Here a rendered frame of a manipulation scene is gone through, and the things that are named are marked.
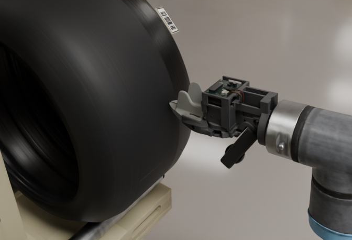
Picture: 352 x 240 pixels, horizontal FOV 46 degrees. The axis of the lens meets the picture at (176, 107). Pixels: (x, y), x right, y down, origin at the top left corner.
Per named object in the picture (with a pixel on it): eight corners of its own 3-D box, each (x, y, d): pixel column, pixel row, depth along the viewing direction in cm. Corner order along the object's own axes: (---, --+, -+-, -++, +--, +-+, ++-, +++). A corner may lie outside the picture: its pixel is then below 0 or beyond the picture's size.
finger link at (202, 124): (191, 106, 76) (232, 117, 71) (191, 114, 77) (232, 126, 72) (176, 118, 73) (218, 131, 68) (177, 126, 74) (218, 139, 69)
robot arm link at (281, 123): (310, 142, 69) (287, 174, 63) (283, 134, 72) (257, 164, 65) (314, 95, 65) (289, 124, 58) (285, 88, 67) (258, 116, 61)
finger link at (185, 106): (167, 80, 76) (209, 91, 71) (171, 108, 79) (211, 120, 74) (157, 88, 74) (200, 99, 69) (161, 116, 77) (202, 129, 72)
